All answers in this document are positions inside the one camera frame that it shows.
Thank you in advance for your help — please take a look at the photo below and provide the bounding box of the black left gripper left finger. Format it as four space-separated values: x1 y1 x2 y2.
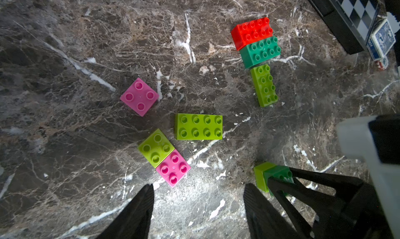
97 184 154 239

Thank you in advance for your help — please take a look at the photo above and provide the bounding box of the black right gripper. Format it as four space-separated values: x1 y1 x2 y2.
268 168 394 239

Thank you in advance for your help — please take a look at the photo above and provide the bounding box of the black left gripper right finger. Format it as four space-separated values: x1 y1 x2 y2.
243 183 300 239

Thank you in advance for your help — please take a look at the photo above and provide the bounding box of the lime green lego stack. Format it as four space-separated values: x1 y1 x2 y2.
253 162 294 196

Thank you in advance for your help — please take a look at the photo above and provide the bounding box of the lime 2x4 lego brick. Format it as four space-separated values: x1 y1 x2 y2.
175 113 223 141
250 64 279 107

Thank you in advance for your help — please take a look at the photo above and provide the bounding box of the dark green 2x4 lego brick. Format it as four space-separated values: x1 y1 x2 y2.
240 36 281 69

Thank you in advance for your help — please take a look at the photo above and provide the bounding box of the red lego brick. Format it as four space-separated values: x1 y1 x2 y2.
231 17 273 51

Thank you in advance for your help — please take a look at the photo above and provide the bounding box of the pink 2x2 lego brick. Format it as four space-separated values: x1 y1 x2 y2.
156 149 191 188
120 78 159 117

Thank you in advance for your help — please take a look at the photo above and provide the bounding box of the lime 2x2 lego brick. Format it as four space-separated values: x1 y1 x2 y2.
138 129 175 168

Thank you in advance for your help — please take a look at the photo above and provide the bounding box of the blue playing card box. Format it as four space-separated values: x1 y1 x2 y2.
367 17 396 61

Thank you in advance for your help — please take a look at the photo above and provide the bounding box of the black and white chessboard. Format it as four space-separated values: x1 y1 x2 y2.
308 0 379 55

